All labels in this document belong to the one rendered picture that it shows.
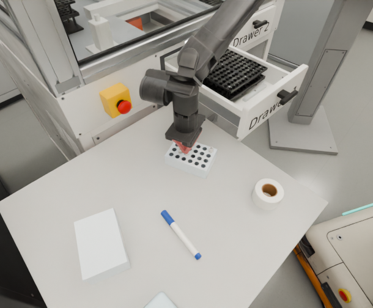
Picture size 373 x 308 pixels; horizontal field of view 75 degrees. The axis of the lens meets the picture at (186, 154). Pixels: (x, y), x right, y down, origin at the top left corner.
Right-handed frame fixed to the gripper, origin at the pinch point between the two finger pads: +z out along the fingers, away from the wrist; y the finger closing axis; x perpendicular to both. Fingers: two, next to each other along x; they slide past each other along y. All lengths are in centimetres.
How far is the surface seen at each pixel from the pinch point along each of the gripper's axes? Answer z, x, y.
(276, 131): 78, 24, -104
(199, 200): 5.7, 8.1, 9.7
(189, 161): 2.9, 1.6, 1.4
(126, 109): -5.9, -19.0, -1.6
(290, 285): 82, 52, -6
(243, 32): -7, -3, -58
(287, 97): -9.4, 20.1, -20.4
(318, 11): 31, 24, -201
